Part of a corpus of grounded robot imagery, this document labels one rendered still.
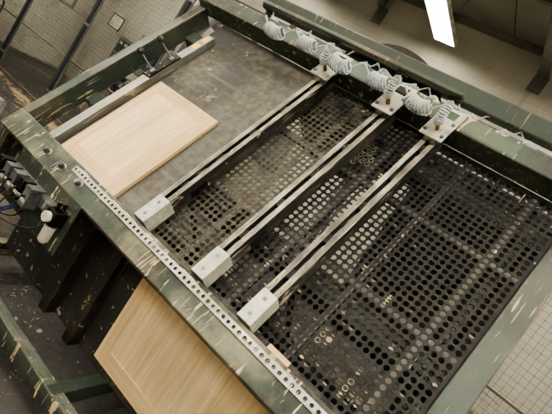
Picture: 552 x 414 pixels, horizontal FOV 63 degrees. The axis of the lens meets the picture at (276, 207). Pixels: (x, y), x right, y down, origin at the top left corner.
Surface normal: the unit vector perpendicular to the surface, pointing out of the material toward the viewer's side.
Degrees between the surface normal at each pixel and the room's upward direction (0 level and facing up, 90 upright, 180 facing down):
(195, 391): 90
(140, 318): 90
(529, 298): 57
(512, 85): 90
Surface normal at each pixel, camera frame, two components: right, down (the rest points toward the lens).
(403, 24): -0.44, -0.15
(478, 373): -0.08, -0.58
